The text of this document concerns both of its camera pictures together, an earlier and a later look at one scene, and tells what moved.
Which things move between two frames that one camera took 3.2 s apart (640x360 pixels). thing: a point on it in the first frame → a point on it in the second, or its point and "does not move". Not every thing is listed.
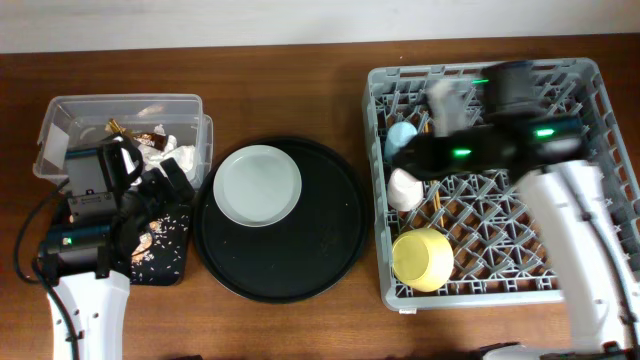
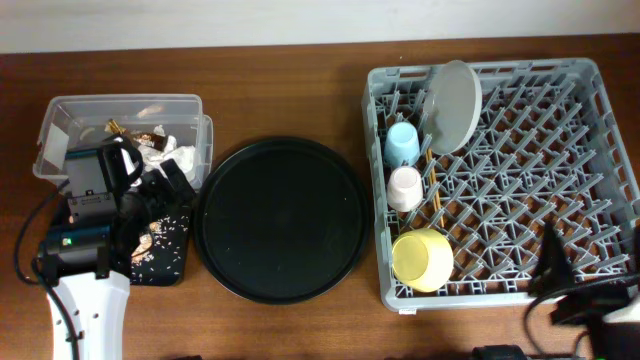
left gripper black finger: x=177 y=177 does not move
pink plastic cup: x=404 y=192 does not move
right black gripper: x=417 y=157 → x=570 y=306
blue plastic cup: x=399 y=134 does not move
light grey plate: x=257 y=186 → x=451 y=107
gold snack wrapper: x=148 y=138 does not move
